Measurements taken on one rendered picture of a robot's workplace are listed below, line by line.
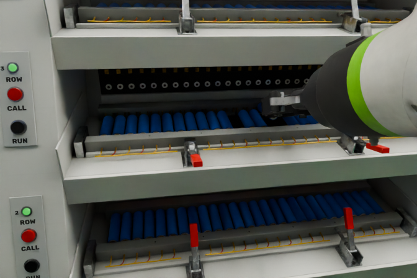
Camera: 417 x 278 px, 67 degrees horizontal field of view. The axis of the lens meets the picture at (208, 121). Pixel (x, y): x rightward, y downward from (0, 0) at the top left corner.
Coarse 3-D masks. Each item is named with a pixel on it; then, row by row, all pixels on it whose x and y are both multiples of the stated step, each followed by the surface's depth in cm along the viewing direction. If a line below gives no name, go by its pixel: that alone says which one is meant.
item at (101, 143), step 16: (240, 128) 52; (256, 128) 52; (272, 128) 52; (288, 128) 53; (304, 128) 53; (320, 128) 53; (96, 144) 47; (112, 144) 48; (128, 144) 48; (144, 144) 49; (160, 144) 49; (176, 144) 50; (208, 144) 50; (288, 144) 51
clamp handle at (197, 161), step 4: (192, 144) 46; (192, 148) 46; (192, 152) 45; (192, 156) 42; (196, 156) 42; (192, 160) 40; (196, 160) 40; (200, 160) 40; (192, 164) 41; (196, 164) 40; (200, 164) 40
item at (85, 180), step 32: (128, 96) 59; (160, 96) 60; (192, 96) 61; (224, 96) 62; (256, 96) 63; (96, 128) 55; (64, 160) 43; (96, 160) 47; (128, 160) 47; (160, 160) 48; (224, 160) 48; (256, 160) 48; (288, 160) 49; (320, 160) 49; (352, 160) 50; (384, 160) 51; (416, 160) 52; (96, 192) 45; (128, 192) 46; (160, 192) 47; (192, 192) 48
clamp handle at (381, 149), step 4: (356, 140) 50; (360, 140) 50; (360, 144) 49; (364, 144) 48; (368, 144) 47; (368, 148) 47; (372, 148) 46; (376, 148) 45; (380, 148) 44; (384, 148) 44; (388, 148) 44; (380, 152) 44; (384, 152) 44; (388, 152) 44
